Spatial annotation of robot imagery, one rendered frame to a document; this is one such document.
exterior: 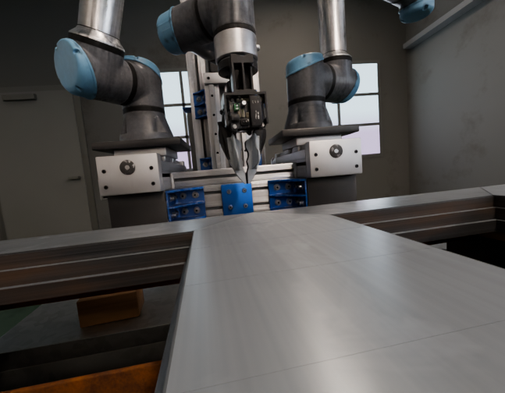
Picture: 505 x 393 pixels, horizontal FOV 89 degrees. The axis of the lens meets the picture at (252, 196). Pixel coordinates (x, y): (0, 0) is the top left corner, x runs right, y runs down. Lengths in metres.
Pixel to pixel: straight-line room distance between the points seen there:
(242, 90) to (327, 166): 0.32
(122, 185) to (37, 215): 3.56
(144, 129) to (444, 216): 0.69
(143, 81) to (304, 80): 0.45
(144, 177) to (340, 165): 0.47
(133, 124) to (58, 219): 3.34
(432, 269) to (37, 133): 4.12
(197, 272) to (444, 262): 0.16
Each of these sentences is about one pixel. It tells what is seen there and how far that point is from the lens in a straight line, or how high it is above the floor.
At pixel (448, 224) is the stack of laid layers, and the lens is 0.47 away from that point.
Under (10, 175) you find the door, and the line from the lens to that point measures 4.32.
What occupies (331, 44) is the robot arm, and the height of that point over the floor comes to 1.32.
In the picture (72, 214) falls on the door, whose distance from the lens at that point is 3.99.
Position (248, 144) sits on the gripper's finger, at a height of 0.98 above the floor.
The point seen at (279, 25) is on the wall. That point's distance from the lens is 4.08.
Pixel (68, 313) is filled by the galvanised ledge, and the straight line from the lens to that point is 0.68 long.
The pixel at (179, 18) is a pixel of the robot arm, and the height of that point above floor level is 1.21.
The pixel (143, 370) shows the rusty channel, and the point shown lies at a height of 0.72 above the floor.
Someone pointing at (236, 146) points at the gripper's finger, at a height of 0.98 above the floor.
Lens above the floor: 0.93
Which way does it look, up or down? 6 degrees down
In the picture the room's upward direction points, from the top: 5 degrees counter-clockwise
